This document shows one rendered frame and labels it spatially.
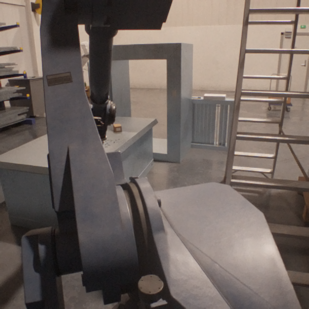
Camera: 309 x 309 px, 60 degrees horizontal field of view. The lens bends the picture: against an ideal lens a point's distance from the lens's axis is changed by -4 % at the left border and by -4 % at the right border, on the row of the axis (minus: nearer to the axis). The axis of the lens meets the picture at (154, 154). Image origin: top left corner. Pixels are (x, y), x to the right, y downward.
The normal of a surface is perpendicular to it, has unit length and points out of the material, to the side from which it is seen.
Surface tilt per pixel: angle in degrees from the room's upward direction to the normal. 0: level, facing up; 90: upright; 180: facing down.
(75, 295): 0
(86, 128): 58
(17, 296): 0
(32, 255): 45
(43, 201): 90
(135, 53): 90
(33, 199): 90
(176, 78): 90
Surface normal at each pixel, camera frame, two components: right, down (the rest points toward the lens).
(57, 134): 0.23, -0.22
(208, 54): -0.34, 0.33
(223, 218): -0.02, -0.94
